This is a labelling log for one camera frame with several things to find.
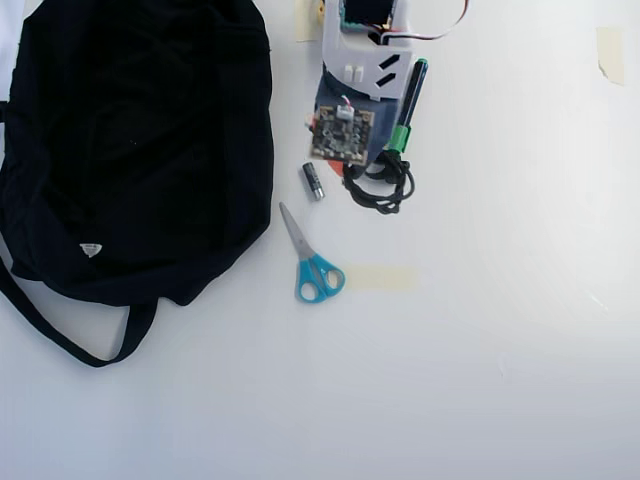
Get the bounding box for black cable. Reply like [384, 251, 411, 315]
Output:
[341, 152, 417, 217]

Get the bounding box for black cylindrical battery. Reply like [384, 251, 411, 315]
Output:
[299, 161, 326, 202]

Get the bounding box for black fabric bag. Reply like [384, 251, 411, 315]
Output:
[0, 0, 276, 370]

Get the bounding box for red white black servo wire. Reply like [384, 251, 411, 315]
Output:
[379, 0, 474, 42]

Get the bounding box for blue-grey gripper body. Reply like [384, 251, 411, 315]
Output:
[313, 68, 403, 166]

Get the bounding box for long beige tape strip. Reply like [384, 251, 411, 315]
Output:
[344, 266, 418, 293]

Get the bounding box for torn beige tape strip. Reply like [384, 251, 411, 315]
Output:
[595, 26, 626, 86]

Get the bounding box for blue-handled scissors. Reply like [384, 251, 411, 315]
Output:
[277, 201, 347, 304]

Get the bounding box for black marker with green cap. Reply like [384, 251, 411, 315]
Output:
[385, 57, 430, 155]

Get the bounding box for short beige tape strip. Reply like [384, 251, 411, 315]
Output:
[294, 0, 319, 43]

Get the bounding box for camera circuit board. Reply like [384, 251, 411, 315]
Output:
[303, 93, 376, 167]

